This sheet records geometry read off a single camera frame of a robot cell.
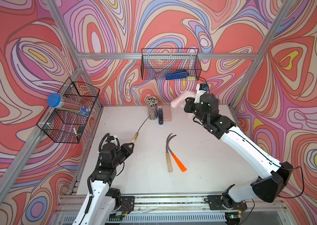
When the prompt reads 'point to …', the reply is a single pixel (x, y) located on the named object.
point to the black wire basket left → (66, 124)
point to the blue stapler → (160, 116)
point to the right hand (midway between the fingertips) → (186, 101)
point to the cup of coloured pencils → (152, 103)
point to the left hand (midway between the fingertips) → (134, 145)
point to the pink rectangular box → (167, 113)
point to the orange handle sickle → (177, 160)
